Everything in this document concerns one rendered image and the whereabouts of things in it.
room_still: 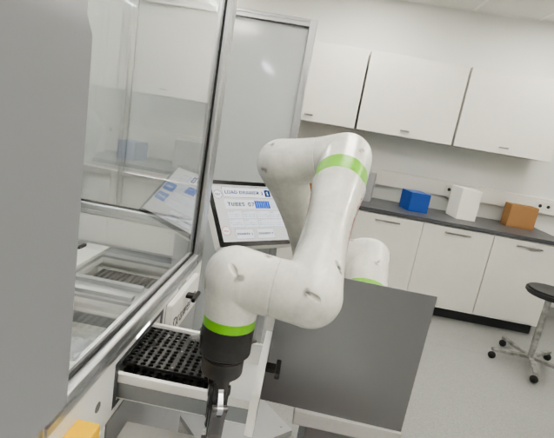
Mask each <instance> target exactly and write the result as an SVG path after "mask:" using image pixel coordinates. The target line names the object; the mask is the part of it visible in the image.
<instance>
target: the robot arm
mask: <svg viewBox="0 0 554 438"><path fill-rule="evenodd" d="M371 163H372V153H371V149H370V145H369V144H368V143H367V142H366V141H365V140H364V139H363V138H362V137H361V136H359V135H357V134H354V133H350V132H344V133H339V134H334V135H329V136H320V137H312V138H297V139H283V138H281V139H276V140H272V141H270V142H268V143H266V144H265V145H264V146H263V147H262V149H261V150H260V152H259V154H258V157H257V170H258V173H259V175H260V176H261V178H262V179H263V181H264V183H265V185H266V187H267V188H268V190H269V192H270V194H271V196H272V198H273V200H274V202H275V204H276V205H277V208H278V210H279V213H280V215H281V217H282V219H283V222H284V226H285V228H286V231H287V234H288V237H289V240H290V245H291V250H292V254H293V258H292V260H287V259H283V258H279V257H277V256H273V255H268V254H265V253H262V252H259V251H256V250H254V249H250V248H247V247H244V246H238V245H235V246H229V247H226V248H223V249H220V250H218V252H217V253H215V254H214V255H213V256H212V257H211V258H210V260H209V261H208V262H207V265H206V267H205V270H204V292H205V302H204V317H203V323H202V327H201V328H200V333H199V334H197V335H190V339H191V340H195V341H197V342H199V345H198V347H199V351H200V352H201V354H202V355H203V357H202V363H201V371H202V373H203V374H204V376H205V377H207V378H208V391H207V396H208V398H207V405H206V411H205V414H204V415H205V418H206V419H205V423H204V426H205V427H206V428H204V431H203V434H202V435H201V438H221V437H222V433H223V428H224V421H225V416H226V415H227V412H228V406H227V402H228V397H229V395H230V389H231V385H230V382H233V381H235V380H236V379H237V378H239V377H240V375H241V374H242V372H243V366H244V360H246V359H247V358H248V357H249V355H250V349H251V344H253V343H257V340H255V339H253V334H254V328H255V324H256V319H257V315H264V316H268V317H271V318H274V319H277V320H280V321H283V322H288V323H290V324H293V325H295V326H298V327H300V328H303V329H319V328H322V327H324V326H326V325H328V324H329V323H331V322H332V321H333V320H334V319H335V318H336V317H337V315H338V314H339V312H340V310H341V308H342V305H343V299H344V278H348V279H352V280H357V281H361V282H369V283H374V284H377V285H382V286H386V287H387V286H388V274H389V256H390V253H389V250H388V248H387V247H386V245H385V244H384V243H382V242H380V241H379V240H377V239H373V238H357V239H351V240H350V235H351V231H352V228H353V224H354V222H355V219H356V216H357V212H358V210H359V207H360V205H361V203H362V200H363V199H364V196H365V193H366V184H367V181H368V178H369V174H370V167H371ZM310 183H311V192H310Z"/></svg>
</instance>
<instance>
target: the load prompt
mask: <svg viewBox="0 0 554 438"><path fill-rule="evenodd" d="M221 189H222V192H223V196H224V197H242V198H266V199H273V198H272V196H271V194H270V192H269V190H268V189H256V188H239V187H223V186H221Z"/></svg>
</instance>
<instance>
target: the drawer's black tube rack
mask: <svg viewBox="0 0 554 438"><path fill-rule="evenodd" d="M166 332H168V333H166ZM178 337H180V338H178ZM176 340H178V341H176ZM143 342H144V343H143ZM198 344H199V342H197V341H195V340H191V339H190V335H189V334H185V333H180V332H176V331H171V330H168V329H163V328H155V327H151V328H150V329H149V330H148V331H147V333H146V334H145V335H144V336H143V338H142V339H141V340H140V341H139V342H138V344H137V345H136V346H135V347H134V348H133V349H132V350H131V351H130V353H129V354H128V355H127V356H126V357H125V359H124V360H123V363H122V364H126V365H127V366H126V368H125V369H124V370H123V372H127V373H131V374H135V375H143V376H148V377H151V378H156V379H160V380H165V381H169V382H176V383H181V384H185V385H190V386H193V387H198V388H206V389H208V378H207V377H205V376H204V374H203V373H202V371H201V363H202V357H203V355H202V354H201V352H200V351H199V347H198ZM139 346H141V347H139ZM134 352H137V353H134ZM129 358H131V359H129Z"/></svg>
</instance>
